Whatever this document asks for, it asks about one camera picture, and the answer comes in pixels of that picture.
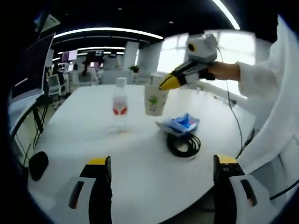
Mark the clear packet with blue disc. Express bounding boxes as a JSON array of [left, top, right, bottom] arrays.
[[156, 120, 186, 137]]

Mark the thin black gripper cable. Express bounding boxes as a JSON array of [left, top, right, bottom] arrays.
[[215, 45, 244, 160]]

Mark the purple screen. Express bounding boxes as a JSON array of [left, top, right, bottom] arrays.
[[61, 49, 78, 62]]

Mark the blue packet with pink print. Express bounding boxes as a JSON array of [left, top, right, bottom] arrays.
[[163, 112, 200, 133]]

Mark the white office chair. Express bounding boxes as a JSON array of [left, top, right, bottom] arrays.
[[47, 74, 64, 94]]

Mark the clear plastic water bottle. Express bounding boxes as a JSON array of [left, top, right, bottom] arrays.
[[112, 77, 129, 132]]

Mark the dark monitor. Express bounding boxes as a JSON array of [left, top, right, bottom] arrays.
[[11, 32, 56, 99]]

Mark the black rounded object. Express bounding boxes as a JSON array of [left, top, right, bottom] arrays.
[[28, 151, 50, 182]]

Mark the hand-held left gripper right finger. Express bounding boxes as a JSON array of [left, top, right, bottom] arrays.
[[213, 154, 278, 224]]

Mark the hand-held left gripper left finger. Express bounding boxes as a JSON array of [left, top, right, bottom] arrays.
[[55, 156, 113, 224]]

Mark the long ceiling light strip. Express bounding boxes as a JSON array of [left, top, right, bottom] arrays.
[[211, 0, 242, 30]]

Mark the black metal stand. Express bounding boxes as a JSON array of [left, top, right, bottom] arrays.
[[31, 95, 51, 150]]

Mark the white table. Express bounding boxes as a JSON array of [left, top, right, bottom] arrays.
[[27, 84, 257, 224]]

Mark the person's right hand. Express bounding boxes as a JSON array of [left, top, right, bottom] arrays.
[[205, 61, 241, 82]]

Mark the white paper cup green print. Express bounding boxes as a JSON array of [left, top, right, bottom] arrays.
[[143, 84, 170, 116]]

